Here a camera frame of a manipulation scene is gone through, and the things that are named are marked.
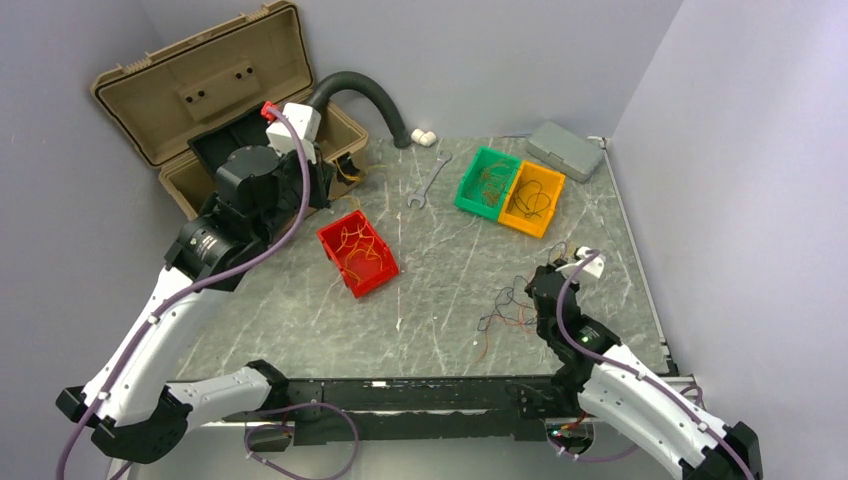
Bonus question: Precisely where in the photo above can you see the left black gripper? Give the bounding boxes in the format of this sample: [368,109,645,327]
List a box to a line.
[255,140,337,246]

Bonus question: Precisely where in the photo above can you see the coloured wire bundle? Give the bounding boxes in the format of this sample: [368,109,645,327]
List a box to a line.
[475,241,571,364]

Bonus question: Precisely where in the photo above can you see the orange wire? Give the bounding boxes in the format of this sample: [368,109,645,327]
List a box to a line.
[334,155,389,213]

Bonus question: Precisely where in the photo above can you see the dark purple wire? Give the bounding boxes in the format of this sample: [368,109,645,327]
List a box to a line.
[511,175,554,220]

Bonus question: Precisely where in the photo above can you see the brown wires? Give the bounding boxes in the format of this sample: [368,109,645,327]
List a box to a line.
[471,158,518,208]

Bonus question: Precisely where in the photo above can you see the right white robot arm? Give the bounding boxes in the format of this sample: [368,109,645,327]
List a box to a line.
[525,261,763,479]

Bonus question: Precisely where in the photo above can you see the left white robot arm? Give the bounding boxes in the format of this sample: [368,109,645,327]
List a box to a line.
[56,141,332,464]

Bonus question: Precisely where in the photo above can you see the black toolbox tray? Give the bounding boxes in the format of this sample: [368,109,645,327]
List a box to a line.
[187,104,269,175]

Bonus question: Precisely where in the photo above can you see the orange plastic bin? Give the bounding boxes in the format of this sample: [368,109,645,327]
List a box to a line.
[497,161,566,238]

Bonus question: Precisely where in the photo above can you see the red plastic bin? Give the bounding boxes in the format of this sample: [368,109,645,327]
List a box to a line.
[316,210,400,299]

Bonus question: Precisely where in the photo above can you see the green plastic bin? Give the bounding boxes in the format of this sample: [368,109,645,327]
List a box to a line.
[454,146,522,221]

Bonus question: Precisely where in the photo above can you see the tan plastic toolbox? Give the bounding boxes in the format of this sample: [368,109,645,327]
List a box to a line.
[90,0,370,223]

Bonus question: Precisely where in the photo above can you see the grey plastic case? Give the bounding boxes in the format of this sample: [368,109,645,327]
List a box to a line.
[526,121,604,183]

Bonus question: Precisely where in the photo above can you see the silver open-end wrench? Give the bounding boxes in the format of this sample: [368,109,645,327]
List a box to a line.
[406,150,453,209]

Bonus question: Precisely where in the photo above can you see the white pipe fitting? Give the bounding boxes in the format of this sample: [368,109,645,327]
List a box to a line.
[410,128,438,147]

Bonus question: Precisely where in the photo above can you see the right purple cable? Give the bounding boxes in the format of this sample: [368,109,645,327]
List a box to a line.
[555,248,757,480]

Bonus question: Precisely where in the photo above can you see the purple cable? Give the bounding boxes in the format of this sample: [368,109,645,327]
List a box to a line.
[56,105,362,480]
[555,248,757,480]

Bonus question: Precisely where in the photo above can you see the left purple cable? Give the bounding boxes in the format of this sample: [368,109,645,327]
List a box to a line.
[56,105,362,480]

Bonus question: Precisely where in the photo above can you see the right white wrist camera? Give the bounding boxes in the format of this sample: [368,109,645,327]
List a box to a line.
[556,246,606,284]

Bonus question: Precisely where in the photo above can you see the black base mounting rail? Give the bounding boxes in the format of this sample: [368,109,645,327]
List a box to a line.
[226,375,595,451]

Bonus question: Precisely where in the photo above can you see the black corrugated hose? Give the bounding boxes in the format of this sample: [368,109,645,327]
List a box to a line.
[304,70,413,150]

